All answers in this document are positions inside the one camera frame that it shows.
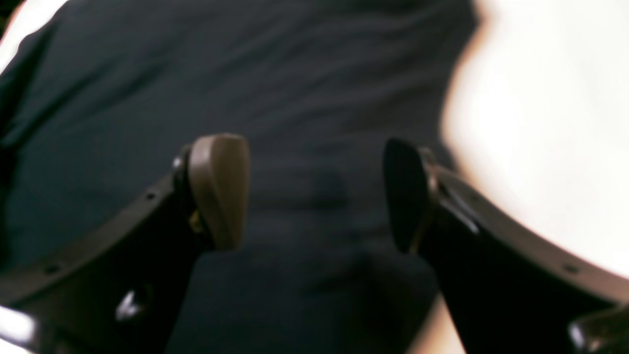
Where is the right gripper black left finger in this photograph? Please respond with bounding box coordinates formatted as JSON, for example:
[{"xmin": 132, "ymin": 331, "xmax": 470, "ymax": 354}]
[{"xmin": 1, "ymin": 134, "xmax": 250, "ymax": 354}]

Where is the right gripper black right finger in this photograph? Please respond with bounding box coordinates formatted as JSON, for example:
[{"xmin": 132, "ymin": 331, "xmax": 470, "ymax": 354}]
[{"xmin": 383, "ymin": 139, "xmax": 629, "ymax": 354}]

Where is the black t-shirt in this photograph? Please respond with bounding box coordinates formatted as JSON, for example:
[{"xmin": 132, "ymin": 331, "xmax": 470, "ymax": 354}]
[{"xmin": 1, "ymin": 0, "xmax": 476, "ymax": 354}]

